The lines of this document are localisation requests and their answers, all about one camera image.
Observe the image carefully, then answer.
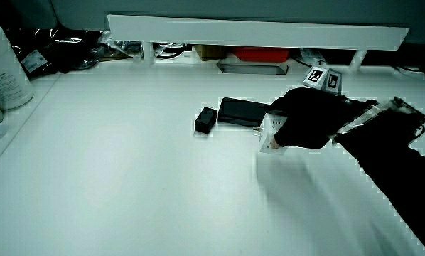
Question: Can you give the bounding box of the long white shelf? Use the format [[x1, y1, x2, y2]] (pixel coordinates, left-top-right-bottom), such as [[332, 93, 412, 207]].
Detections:
[[107, 14, 410, 71]]

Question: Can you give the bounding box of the brown cardboard box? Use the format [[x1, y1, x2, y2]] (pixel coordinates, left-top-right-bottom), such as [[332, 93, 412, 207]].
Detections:
[[193, 44, 228, 62]]

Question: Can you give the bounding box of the person's right hand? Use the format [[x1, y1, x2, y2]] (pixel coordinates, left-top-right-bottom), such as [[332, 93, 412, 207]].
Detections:
[[269, 66, 349, 150]]

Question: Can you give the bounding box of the white cylindrical container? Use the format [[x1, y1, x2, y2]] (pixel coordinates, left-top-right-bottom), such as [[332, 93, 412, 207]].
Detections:
[[0, 23, 35, 110]]

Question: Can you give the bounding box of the small black adapter cube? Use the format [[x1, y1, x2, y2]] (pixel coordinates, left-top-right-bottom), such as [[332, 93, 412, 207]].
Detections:
[[194, 107, 218, 135]]

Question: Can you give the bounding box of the black plastic bag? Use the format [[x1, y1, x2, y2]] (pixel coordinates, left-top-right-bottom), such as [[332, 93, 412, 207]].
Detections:
[[6, 27, 105, 81]]

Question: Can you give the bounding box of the red box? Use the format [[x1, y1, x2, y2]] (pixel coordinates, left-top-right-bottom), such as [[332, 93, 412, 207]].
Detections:
[[232, 46, 291, 63]]

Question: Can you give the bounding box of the black cable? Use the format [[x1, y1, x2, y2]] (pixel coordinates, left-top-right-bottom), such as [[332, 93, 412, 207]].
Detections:
[[154, 42, 187, 59]]

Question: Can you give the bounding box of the flat black rectangular box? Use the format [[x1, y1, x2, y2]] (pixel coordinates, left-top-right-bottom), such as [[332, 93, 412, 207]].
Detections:
[[217, 97, 274, 128]]

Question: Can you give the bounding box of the white socket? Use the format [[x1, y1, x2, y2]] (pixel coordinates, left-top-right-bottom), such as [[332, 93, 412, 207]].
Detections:
[[253, 112, 289, 156]]

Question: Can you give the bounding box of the clear plastic bag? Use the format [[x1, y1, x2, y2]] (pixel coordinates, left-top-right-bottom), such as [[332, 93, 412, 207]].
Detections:
[[98, 31, 144, 62]]

